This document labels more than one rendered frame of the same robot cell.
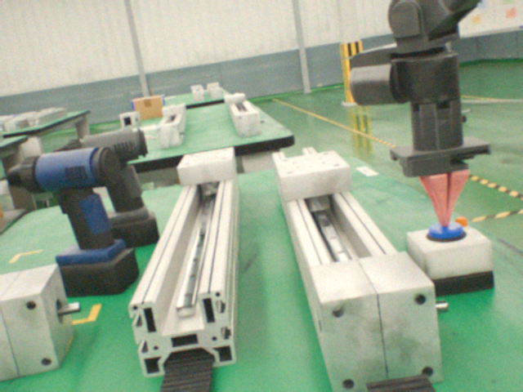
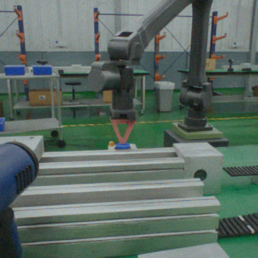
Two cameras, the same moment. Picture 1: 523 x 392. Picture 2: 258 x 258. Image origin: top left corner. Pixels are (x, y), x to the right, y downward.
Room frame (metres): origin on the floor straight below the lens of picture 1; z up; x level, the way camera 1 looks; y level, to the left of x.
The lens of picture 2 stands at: (0.75, 0.55, 1.09)
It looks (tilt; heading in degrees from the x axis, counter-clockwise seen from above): 15 degrees down; 263
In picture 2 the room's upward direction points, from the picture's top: straight up
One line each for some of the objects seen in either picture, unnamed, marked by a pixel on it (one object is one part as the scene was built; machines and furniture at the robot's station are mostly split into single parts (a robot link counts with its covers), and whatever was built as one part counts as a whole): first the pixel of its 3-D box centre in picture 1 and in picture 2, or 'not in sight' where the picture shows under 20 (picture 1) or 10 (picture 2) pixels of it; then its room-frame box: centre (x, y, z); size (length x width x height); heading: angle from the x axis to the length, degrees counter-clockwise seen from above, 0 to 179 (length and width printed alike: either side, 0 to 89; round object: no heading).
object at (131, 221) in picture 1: (101, 193); not in sight; (1.07, 0.29, 0.89); 0.20 x 0.08 x 0.22; 101
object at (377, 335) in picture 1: (384, 318); (193, 165); (0.51, -0.10, 0.83); 0.12 x 0.09 x 0.10; 90
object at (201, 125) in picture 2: not in sight; (196, 118); (0.35, -0.54, 0.84); 0.12 x 0.09 x 0.08; 12
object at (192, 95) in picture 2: not in sight; (196, 100); (0.36, -0.52, 0.92); 0.09 x 0.05 x 0.10; 43
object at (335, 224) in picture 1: (315, 209); (5, 178); (0.95, -0.09, 0.82); 0.80 x 0.10 x 0.09; 0
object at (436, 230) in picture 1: (445, 233); (122, 147); (0.67, -0.22, 0.84); 0.04 x 0.04 x 0.02
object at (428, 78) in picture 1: (428, 78); (121, 78); (0.68, -0.22, 1.03); 0.07 x 0.06 x 0.07; 43
